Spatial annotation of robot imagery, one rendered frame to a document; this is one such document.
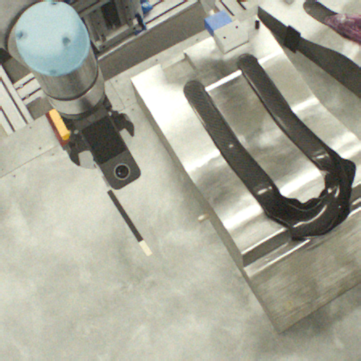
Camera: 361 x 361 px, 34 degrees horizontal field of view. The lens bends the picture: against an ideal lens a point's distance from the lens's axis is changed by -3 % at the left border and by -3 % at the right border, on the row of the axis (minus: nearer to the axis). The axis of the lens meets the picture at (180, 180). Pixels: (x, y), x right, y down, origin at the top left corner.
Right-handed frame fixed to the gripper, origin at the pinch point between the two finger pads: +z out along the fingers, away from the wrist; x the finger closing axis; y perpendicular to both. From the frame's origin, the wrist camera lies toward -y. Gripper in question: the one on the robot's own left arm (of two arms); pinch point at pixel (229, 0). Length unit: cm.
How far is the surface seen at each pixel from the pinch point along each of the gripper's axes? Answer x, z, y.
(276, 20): -11.4, 16.0, 1.1
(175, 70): 10.9, 14.6, 0.7
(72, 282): 45, 21, -23
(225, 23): -0.6, 10.5, 2.3
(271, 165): 7.3, 9.7, -24.9
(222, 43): 2.3, 9.2, -1.7
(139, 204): 28.0, 20.9, -16.1
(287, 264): 12.6, 15.0, -39.2
